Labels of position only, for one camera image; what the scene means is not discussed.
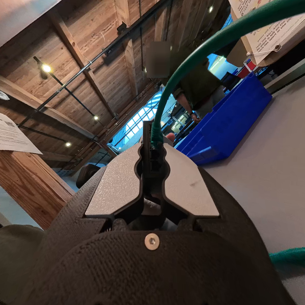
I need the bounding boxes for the green ethernet cable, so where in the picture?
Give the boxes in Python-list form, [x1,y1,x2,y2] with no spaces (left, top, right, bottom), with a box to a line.
[151,0,305,268]

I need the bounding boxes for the wooden board with instruction sheet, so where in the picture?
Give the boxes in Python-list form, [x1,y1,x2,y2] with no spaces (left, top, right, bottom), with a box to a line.
[226,0,305,67]

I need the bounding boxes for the black rounded device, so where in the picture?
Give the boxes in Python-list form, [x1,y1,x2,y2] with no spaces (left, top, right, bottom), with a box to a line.
[76,163,106,189]

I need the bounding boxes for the white paper notice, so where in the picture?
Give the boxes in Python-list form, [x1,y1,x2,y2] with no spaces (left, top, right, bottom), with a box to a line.
[0,113,43,155]

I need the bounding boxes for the wooden post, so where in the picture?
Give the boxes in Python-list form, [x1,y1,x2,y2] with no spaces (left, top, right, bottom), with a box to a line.
[0,150,75,230]

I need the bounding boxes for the blue plastic bin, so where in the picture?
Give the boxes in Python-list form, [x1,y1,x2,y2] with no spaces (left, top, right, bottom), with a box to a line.
[175,71,273,166]

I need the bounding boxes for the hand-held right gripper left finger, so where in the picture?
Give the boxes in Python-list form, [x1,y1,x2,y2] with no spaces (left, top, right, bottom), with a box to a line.
[85,142,144,224]

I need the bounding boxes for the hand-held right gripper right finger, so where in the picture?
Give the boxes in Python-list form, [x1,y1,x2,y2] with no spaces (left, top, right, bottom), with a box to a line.
[160,143,220,225]

